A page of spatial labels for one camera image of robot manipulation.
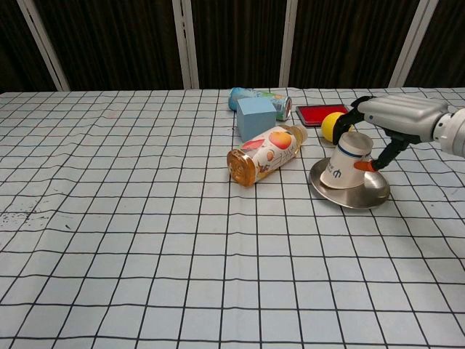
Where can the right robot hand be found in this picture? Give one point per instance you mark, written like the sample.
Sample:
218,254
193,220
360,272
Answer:
403,116

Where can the white paper cup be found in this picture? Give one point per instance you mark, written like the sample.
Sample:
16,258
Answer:
343,167

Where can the silver metal plate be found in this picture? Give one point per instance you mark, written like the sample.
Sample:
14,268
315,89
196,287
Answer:
363,196

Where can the red flat tray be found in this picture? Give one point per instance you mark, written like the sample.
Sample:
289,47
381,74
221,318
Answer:
312,113

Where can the yellow ball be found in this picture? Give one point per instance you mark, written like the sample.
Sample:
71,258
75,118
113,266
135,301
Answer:
328,125

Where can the blue green drink can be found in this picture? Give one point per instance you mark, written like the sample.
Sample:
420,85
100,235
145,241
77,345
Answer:
281,105

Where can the peach juice bottle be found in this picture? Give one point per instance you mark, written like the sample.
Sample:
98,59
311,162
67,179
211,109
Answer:
261,156

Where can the light blue cube box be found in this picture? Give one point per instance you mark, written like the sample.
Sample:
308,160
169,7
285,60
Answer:
256,120

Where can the checkered tablecloth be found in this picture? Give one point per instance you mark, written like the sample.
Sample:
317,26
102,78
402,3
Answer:
145,236

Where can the white frame post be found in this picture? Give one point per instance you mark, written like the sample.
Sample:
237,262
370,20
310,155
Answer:
290,47
43,47
185,47
412,47

